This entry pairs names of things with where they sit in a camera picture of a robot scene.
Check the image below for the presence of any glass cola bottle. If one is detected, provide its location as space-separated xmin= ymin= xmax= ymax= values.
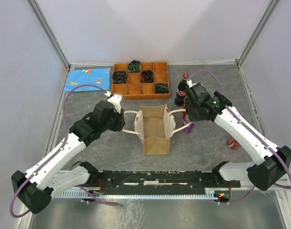
xmin=174 ymin=73 xmax=189 ymax=107

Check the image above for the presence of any burlap canvas watermelon bag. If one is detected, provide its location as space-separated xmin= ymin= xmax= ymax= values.
xmin=122 ymin=105 xmax=192 ymax=156

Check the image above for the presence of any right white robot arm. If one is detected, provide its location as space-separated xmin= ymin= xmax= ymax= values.
xmin=185 ymin=80 xmax=291 ymax=191

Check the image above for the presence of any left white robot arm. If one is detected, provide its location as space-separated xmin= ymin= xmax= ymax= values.
xmin=11 ymin=96 xmax=125 ymax=214

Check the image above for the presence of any purple Fanta can near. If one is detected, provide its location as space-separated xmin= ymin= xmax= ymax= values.
xmin=183 ymin=122 xmax=196 ymax=133

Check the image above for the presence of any blue patterned cloth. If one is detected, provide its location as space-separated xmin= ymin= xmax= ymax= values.
xmin=64 ymin=68 xmax=111 ymax=93

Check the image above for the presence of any wooden compartment tray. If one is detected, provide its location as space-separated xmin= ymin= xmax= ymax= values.
xmin=111 ymin=62 xmax=171 ymax=100

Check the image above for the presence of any rolled dark belt left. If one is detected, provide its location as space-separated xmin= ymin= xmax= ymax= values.
xmin=112 ymin=70 xmax=128 ymax=84

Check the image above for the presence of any red cola can right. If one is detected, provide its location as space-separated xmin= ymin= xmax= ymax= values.
xmin=227 ymin=136 xmax=241 ymax=150

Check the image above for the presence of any rolled dark belt top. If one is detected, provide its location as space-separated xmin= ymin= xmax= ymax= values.
xmin=127 ymin=60 xmax=141 ymax=73

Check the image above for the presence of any rolled dark belt centre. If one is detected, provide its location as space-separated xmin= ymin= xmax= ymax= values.
xmin=140 ymin=70 xmax=154 ymax=83

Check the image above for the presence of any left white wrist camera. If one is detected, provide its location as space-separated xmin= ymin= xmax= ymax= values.
xmin=105 ymin=91 xmax=123 ymax=113

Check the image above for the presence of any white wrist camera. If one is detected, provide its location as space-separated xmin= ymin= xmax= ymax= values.
xmin=105 ymin=91 xmax=123 ymax=113
xmin=185 ymin=80 xmax=195 ymax=92

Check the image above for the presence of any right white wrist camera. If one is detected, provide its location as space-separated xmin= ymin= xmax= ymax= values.
xmin=185 ymin=80 xmax=195 ymax=92

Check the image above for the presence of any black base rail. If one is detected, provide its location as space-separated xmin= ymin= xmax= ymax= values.
xmin=74 ymin=161 xmax=241 ymax=194

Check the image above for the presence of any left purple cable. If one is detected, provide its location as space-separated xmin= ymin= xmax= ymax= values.
xmin=9 ymin=84 xmax=122 ymax=218

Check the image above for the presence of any purple cable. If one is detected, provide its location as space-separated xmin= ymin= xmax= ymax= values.
xmin=9 ymin=84 xmax=122 ymax=218
xmin=188 ymin=69 xmax=291 ymax=205

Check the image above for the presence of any white slotted cable duct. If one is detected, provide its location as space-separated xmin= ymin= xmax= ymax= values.
xmin=56 ymin=188 xmax=230 ymax=200

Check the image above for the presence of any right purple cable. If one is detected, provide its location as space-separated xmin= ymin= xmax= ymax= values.
xmin=188 ymin=69 xmax=291 ymax=205

